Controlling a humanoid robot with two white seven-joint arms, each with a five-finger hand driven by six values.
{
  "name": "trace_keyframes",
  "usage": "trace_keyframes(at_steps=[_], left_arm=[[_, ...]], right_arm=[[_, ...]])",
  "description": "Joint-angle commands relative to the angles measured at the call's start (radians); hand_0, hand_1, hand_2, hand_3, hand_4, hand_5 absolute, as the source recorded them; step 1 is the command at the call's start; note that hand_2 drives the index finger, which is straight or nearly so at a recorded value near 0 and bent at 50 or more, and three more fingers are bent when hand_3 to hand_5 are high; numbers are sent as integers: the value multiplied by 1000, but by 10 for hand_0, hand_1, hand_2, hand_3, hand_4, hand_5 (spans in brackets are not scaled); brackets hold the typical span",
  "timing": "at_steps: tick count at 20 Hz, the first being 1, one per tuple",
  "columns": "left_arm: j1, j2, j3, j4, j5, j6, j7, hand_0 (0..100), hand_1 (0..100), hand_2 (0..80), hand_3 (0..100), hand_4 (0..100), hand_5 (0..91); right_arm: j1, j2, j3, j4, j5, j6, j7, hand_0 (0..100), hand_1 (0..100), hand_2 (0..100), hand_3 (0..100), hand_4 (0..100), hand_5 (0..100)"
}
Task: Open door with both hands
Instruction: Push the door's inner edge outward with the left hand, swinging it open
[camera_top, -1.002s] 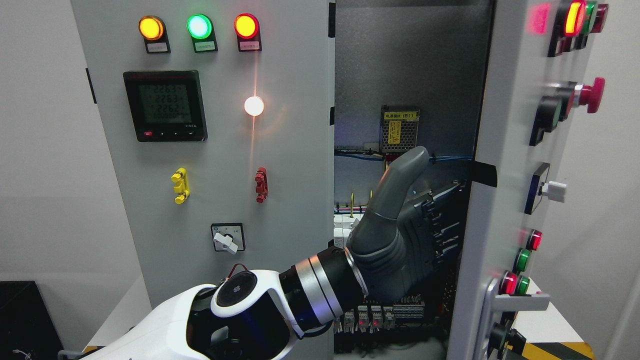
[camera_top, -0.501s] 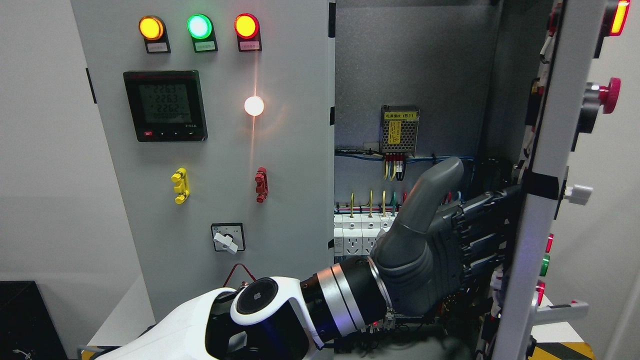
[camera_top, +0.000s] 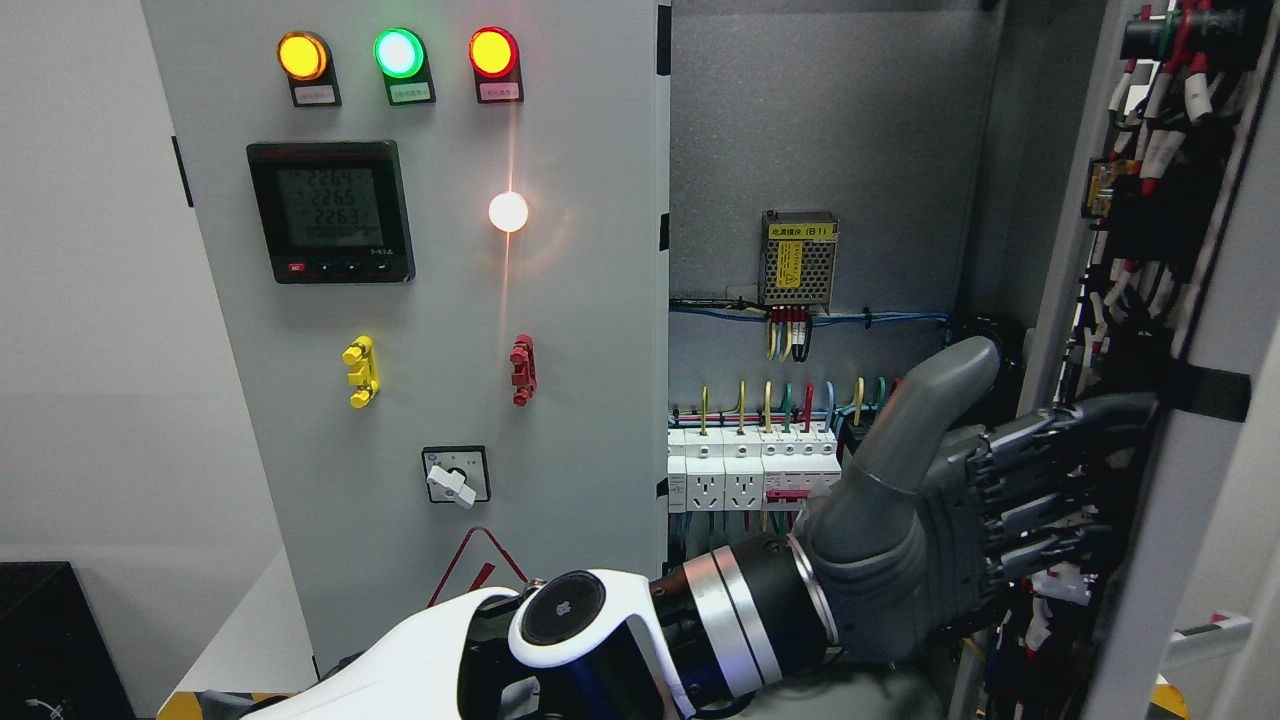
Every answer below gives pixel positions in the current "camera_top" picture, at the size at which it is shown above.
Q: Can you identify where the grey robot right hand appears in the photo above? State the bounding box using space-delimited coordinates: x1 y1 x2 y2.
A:
799 337 1157 664

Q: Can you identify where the grey cabinet door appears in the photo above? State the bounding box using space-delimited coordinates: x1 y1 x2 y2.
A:
1082 15 1279 719
143 1 667 670

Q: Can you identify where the white socket breaker row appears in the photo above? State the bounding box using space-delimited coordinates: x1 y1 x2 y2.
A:
667 427 840 514

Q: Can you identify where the metal mesh power supply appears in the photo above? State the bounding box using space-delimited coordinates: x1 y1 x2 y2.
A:
759 209 838 307

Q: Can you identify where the red terminal connector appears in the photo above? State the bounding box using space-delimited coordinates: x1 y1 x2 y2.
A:
509 334 538 407

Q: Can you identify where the red electric hazard sticker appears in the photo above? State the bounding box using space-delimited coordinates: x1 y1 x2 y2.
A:
428 527 529 606

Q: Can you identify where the white lit indicator lamp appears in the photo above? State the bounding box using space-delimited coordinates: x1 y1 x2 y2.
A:
488 190 530 233

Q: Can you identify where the yellow terminal connector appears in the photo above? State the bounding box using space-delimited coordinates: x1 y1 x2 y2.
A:
342 334 380 409

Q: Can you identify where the red indicator lamp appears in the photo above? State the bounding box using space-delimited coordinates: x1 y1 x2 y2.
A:
468 26 524 104

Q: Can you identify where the black digital power meter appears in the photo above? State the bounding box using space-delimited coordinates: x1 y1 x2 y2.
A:
246 138 415 284

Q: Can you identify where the green indicator lamp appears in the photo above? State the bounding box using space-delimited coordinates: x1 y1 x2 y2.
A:
372 27 436 106

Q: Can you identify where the yellow indicator lamp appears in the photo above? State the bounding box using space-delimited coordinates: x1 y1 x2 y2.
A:
276 31 340 108

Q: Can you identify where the black box at left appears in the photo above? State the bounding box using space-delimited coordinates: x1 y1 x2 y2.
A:
1 562 134 719

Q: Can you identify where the black corrugated cable conduit right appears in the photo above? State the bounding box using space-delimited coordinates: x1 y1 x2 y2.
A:
945 315 1027 430

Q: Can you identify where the silver door handle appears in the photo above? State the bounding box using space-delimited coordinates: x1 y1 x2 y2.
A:
1160 612 1253 671

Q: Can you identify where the white rotary selector switch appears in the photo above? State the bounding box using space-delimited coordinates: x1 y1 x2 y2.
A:
421 445 492 509

